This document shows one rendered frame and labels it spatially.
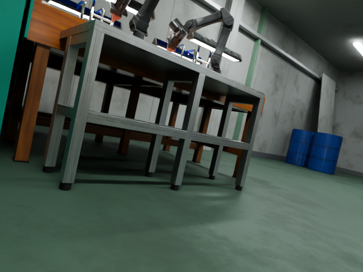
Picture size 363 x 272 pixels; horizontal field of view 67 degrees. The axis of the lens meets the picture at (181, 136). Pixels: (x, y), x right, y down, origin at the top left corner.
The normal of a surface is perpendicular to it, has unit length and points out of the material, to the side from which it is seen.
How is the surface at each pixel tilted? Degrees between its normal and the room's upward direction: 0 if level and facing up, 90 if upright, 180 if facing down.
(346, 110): 90
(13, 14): 90
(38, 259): 0
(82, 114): 90
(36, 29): 90
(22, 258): 0
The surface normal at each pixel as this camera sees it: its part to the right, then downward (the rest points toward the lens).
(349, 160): -0.73, -0.14
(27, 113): 0.59, 0.17
